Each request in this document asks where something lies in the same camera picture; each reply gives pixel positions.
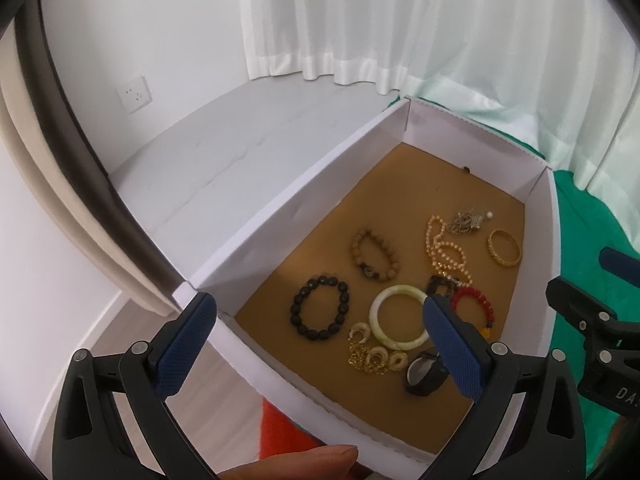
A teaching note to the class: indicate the green table cloth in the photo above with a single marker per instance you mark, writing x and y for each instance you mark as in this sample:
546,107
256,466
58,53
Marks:
590,230

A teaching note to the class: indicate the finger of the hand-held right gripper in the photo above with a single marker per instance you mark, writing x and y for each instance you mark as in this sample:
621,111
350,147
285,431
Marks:
595,320
620,262

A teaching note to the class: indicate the pale jade bangle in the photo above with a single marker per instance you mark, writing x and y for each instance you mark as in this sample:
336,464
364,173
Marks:
376,317

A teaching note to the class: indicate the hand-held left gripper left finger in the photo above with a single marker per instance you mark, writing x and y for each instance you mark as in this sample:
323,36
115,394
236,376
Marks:
185,345

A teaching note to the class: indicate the gold bangle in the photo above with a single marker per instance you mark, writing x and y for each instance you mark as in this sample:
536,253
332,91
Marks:
492,252

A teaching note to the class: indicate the white wall socket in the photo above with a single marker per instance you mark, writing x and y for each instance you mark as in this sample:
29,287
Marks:
134,94

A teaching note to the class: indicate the white curtain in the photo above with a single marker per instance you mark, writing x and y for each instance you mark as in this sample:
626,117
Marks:
400,20

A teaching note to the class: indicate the white cardboard box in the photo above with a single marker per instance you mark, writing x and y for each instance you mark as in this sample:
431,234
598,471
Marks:
310,210

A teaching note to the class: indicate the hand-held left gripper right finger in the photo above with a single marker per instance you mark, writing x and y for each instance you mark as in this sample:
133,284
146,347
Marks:
455,350

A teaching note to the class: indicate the person's left hand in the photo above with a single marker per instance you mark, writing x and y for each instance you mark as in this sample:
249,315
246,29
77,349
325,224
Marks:
300,465

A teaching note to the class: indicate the orange cloth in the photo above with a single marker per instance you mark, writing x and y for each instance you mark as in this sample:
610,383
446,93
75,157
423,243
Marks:
275,427

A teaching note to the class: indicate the black wrist watch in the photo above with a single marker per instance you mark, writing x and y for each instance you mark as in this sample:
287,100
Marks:
425,382

